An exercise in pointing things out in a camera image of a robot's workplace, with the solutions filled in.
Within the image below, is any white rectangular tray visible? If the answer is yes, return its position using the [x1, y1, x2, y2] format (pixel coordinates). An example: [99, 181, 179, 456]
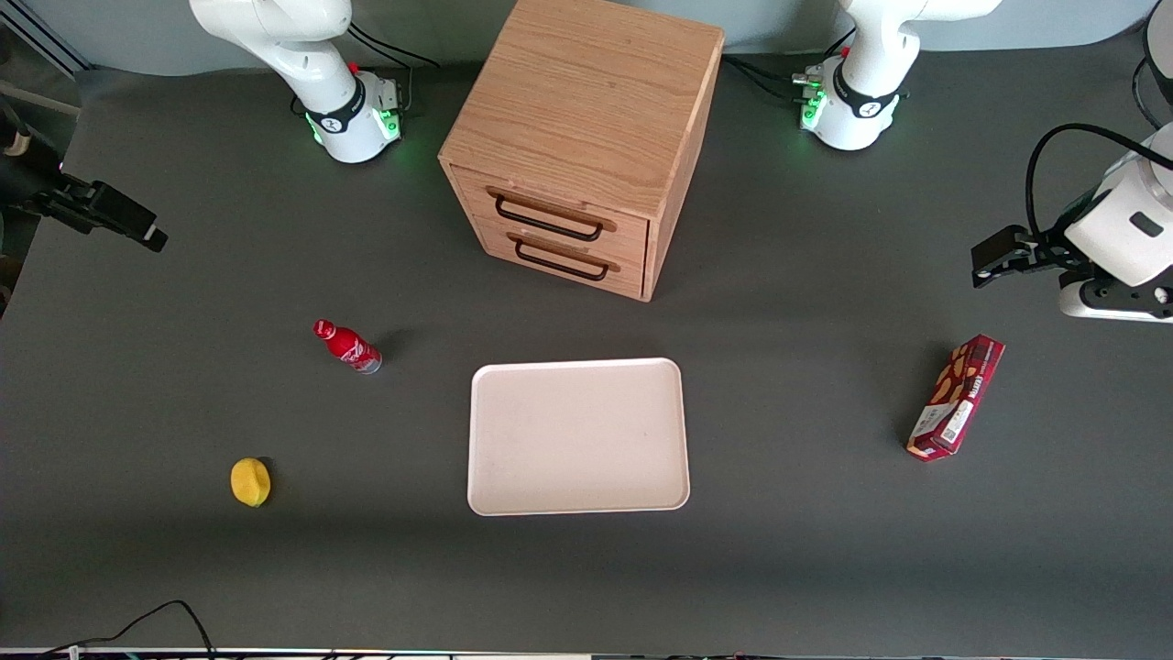
[467, 357, 691, 517]

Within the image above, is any black right arm base cable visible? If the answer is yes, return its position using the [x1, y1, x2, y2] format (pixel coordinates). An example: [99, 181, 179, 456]
[346, 20, 441, 70]

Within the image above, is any black looped cable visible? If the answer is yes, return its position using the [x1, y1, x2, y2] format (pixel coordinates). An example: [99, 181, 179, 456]
[1134, 57, 1173, 129]

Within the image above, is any beige rod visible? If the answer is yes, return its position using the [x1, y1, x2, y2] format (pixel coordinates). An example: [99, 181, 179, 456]
[0, 81, 82, 116]

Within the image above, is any wooden drawer cabinet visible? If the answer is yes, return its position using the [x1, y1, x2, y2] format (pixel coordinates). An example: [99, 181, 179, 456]
[438, 0, 726, 303]

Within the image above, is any black arm base cable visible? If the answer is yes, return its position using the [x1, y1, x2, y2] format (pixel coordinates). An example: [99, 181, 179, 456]
[722, 55, 812, 104]
[346, 20, 441, 70]

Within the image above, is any black cable at table edge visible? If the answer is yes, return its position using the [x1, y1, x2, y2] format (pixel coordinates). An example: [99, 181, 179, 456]
[37, 600, 216, 660]

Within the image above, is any wood and black drawer handle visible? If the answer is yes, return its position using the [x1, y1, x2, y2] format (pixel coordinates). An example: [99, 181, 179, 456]
[507, 232, 621, 282]
[486, 186, 618, 243]

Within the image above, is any black left arm base cable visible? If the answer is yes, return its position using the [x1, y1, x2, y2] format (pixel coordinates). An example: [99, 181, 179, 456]
[722, 55, 812, 104]

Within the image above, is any yellow lemon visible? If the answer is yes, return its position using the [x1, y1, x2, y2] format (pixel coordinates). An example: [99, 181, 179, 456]
[230, 457, 273, 508]

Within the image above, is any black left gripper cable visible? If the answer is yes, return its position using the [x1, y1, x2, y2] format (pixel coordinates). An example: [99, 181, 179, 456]
[1025, 123, 1173, 241]

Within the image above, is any wooden drawer front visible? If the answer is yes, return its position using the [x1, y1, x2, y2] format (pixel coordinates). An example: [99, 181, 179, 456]
[452, 166, 651, 267]
[477, 218, 647, 301]

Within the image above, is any grey metal frame rail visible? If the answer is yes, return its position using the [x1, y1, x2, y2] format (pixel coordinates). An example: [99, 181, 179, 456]
[0, 0, 93, 74]

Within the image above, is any red coke bottle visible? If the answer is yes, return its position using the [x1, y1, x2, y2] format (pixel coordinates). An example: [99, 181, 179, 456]
[313, 318, 384, 376]

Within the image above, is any red snack box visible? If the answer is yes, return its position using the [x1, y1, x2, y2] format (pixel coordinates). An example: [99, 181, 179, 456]
[906, 334, 1006, 463]

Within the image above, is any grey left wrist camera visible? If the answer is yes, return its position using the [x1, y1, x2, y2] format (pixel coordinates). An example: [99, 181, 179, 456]
[1058, 268, 1173, 324]

